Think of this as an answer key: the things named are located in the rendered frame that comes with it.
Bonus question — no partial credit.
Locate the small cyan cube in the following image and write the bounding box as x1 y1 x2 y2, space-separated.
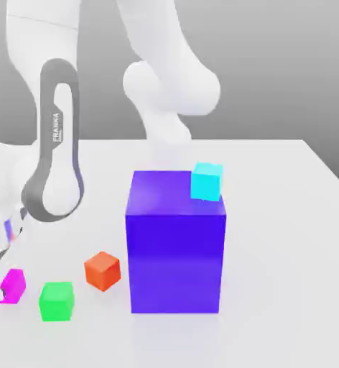
190 162 224 203

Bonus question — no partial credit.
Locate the small orange cube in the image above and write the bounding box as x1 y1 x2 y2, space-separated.
83 251 121 293

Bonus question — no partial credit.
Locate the large blue box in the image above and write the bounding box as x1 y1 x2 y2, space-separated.
125 170 227 315

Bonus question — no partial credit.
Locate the small green cube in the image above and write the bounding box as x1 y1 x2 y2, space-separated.
38 281 75 322

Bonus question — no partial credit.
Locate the small magenta cube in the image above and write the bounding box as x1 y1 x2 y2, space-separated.
0 268 27 305

